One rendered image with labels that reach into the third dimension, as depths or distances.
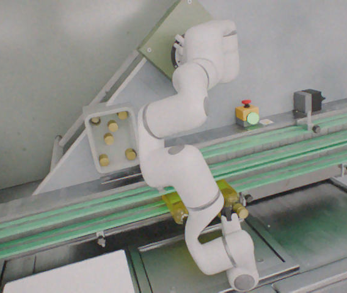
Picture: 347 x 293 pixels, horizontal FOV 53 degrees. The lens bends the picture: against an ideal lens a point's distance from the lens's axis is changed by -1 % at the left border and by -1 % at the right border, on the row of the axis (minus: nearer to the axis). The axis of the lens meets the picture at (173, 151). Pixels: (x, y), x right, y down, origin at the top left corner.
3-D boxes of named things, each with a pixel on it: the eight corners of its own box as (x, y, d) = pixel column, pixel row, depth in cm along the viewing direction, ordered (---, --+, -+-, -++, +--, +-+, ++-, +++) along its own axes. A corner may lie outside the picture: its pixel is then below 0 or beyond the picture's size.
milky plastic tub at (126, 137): (96, 166, 135) (97, 175, 127) (82, 110, 127) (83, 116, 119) (139, 155, 138) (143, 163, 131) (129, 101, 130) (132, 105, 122)
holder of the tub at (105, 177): (99, 177, 137) (101, 186, 130) (82, 111, 127) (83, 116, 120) (141, 167, 141) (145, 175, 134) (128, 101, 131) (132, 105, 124)
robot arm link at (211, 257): (215, 178, 81) (248, 243, 89) (165, 200, 83) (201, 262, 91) (221, 198, 73) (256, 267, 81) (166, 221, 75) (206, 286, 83)
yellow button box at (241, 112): (236, 122, 146) (244, 127, 139) (234, 105, 143) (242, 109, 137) (251, 119, 147) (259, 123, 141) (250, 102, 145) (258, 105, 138)
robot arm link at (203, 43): (178, 96, 87) (168, 30, 81) (214, 74, 106) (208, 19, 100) (212, 96, 83) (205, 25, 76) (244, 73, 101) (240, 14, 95)
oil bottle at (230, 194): (204, 187, 137) (227, 213, 117) (203, 174, 135) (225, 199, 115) (218, 184, 138) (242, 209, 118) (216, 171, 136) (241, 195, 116)
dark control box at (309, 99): (293, 109, 152) (305, 113, 144) (292, 91, 149) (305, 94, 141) (310, 105, 153) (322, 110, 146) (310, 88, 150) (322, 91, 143)
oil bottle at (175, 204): (162, 199, 133) (178, 227, 114) (159, 186, 131) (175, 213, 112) (176, 195, 134) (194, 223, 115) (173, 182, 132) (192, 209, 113)
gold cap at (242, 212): (236, 201, 114) (242, 207, 110) (244, 205, 115) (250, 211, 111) (230, 210, 114) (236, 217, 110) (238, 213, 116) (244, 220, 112)
